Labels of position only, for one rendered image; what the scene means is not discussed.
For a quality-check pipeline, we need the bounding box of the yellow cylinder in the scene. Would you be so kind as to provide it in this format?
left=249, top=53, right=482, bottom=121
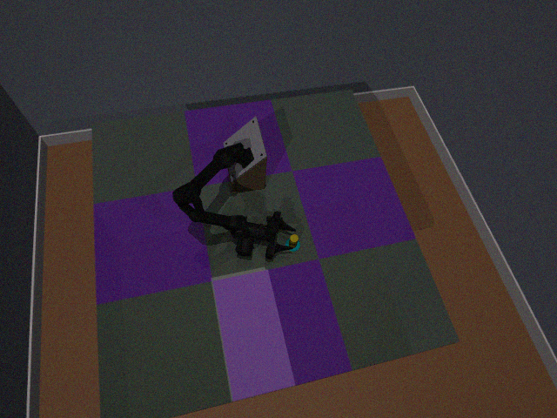
left=289, top=234, right=299, bottom=248

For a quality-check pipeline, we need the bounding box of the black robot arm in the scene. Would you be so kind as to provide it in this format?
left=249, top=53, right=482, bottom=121
left=172, top=143, right=279, bottom=257

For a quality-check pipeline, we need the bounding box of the cyan circle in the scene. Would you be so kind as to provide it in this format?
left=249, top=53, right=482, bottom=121
left=285, top=239, right=300, bottom=252

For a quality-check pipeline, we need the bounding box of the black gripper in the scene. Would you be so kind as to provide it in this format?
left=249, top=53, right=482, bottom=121
left=254, top=212, right=296, bottom=260

